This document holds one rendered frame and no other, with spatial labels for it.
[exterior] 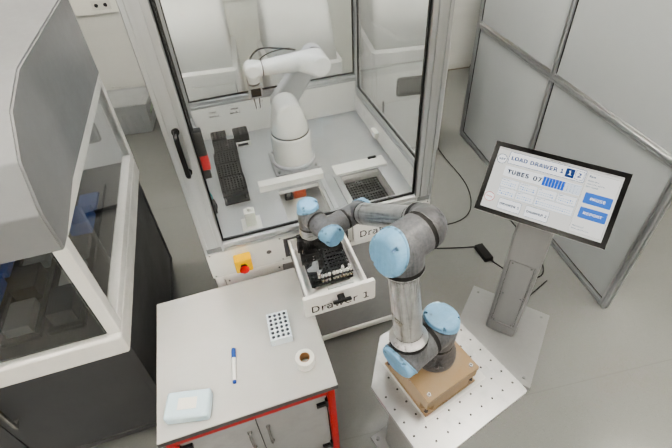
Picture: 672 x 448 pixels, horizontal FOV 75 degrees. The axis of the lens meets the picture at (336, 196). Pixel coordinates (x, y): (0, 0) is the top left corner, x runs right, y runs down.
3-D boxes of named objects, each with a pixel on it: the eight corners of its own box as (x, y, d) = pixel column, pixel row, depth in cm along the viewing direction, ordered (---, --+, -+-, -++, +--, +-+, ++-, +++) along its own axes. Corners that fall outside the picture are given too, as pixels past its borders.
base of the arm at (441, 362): (464, 352, 150) (469, 337, 144) (436, 381, 143) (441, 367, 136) (429, 324, 159) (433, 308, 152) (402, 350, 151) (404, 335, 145)
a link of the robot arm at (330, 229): (353, 219, 142) (332, 203, 149) (326, 236, 137) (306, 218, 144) (353, 236, 147) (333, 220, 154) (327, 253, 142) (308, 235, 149)
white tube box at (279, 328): (293, 341, 168) (292, 335, 165) (271, 346, 166) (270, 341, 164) (287, 314, 177) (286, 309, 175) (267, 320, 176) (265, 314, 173)
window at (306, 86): (413, 193, 196) (435, -44, 135) (222, 240, 179) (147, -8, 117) (412, 192, 197) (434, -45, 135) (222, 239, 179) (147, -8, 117)
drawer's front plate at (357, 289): (375, 297, 175) (375, 280, 168) (305, 318, 169) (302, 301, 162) (373, 294, 176) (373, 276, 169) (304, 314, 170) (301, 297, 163)
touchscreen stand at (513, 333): (528, 390, 225) (595, 259, 159) (445, 351, 244) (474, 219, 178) (548, 318, 257) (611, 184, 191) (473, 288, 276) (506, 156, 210)
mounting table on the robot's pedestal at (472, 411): (520, 405, 157) (528, 390, 149) (425, 482, 140) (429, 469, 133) (435, 316, 187) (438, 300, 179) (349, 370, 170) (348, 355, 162)
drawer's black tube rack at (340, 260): (353, 280, 180) (353, 270, 175) (312, 292, 176) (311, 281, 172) (337, 243, 196) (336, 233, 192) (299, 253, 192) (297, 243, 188)
